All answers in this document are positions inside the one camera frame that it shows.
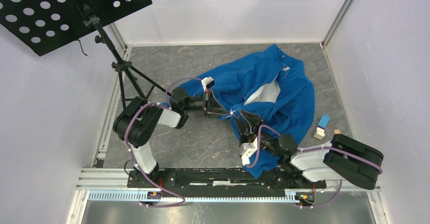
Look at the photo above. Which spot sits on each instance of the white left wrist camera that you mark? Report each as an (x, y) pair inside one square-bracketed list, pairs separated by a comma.
[(207, 83)]

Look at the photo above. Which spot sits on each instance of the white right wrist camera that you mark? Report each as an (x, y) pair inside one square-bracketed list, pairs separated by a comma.
[(246, 150)]

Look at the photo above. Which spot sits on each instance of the small blue block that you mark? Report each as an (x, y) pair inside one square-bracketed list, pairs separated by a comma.
[(324, 120)]

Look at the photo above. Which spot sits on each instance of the small white block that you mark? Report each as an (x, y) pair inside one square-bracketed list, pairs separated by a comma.
[(319, 133)]

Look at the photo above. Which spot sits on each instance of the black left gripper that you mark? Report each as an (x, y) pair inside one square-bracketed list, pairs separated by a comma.
[(212, 107)]

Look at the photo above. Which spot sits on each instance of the aluminium frame rail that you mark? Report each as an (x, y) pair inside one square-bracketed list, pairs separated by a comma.
[(112, 185)]

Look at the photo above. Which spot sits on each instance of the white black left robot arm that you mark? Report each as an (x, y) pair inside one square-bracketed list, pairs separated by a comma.
[(137, 122)]

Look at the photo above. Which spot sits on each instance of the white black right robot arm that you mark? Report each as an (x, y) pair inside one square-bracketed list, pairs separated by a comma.
[(262, 149)]

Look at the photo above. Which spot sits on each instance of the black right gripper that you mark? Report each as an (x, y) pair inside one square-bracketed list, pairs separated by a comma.
[(254, 121)]

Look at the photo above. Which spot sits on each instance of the blue zip-up jacket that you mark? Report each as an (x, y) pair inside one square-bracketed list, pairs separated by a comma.
[(270, 84)]

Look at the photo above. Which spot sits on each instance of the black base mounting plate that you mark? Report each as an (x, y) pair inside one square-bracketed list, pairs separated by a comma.
[(228, 178)]

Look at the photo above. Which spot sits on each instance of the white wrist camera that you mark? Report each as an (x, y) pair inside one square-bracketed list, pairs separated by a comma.
[(246, 150), (207, 83)]

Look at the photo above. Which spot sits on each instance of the black perforated music stand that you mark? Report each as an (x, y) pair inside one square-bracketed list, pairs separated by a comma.
[(47, 25)]

